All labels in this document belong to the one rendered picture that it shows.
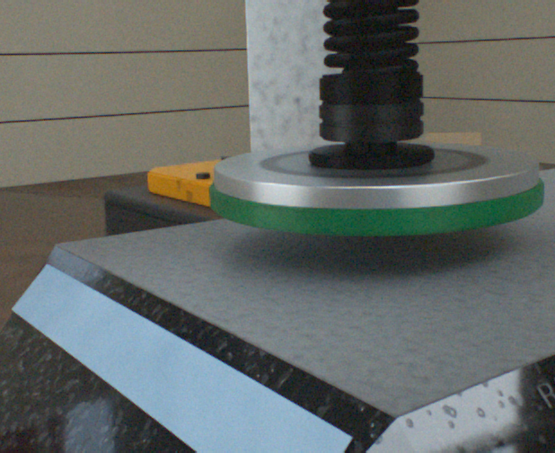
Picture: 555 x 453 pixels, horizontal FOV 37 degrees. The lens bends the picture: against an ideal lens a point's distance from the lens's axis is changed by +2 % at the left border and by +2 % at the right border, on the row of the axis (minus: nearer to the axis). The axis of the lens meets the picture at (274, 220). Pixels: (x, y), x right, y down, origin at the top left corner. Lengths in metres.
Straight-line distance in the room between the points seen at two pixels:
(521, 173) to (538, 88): 6.60
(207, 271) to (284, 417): 0.18
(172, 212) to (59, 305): 0.85
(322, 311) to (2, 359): 0.23
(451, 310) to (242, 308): 0.11
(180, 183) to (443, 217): 1.03
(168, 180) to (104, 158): 5.44
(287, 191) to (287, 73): 0.96
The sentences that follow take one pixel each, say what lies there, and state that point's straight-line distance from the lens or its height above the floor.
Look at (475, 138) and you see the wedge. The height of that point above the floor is 0.82.
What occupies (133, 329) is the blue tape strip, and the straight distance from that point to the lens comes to 0.46.
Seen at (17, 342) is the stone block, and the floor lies 0.82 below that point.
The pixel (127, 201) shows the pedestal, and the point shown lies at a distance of 1.52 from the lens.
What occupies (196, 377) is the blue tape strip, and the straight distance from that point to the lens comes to 0.39.
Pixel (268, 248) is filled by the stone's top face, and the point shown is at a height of 0.87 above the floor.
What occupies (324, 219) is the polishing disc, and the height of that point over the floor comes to 0.90.
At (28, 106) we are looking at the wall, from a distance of 6.68.
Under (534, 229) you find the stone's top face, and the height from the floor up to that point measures 0.87.
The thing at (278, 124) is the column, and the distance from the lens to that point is 1.43.
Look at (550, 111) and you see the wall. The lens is 7.04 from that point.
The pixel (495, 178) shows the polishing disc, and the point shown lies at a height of 0.92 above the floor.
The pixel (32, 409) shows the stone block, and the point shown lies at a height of 0.80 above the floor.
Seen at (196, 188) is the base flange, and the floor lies 0.77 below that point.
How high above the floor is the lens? 1.00
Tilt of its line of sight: 12 degrees down
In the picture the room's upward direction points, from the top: 2 degrees counter-clockwise
